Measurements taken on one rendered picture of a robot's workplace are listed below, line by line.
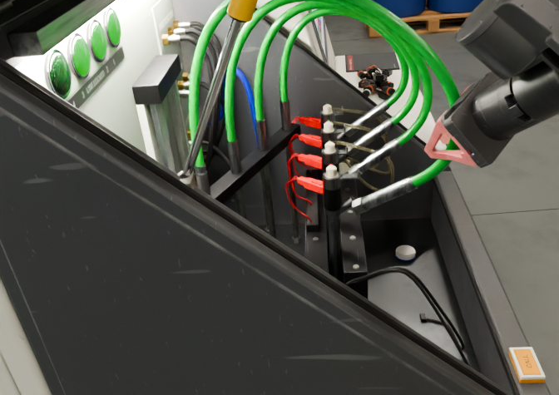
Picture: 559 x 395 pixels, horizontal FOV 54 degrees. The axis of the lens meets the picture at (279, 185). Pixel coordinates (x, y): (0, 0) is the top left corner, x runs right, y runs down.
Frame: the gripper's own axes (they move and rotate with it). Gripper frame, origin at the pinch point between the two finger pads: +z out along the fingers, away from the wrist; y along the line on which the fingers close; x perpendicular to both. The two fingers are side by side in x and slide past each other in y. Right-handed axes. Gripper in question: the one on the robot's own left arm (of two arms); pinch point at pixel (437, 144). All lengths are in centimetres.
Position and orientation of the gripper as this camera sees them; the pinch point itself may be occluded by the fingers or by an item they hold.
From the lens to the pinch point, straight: 69.8
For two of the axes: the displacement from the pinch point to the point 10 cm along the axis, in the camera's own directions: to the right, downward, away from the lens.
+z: -3.8, 2.7, 8.8
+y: -6.4, 6.1, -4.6
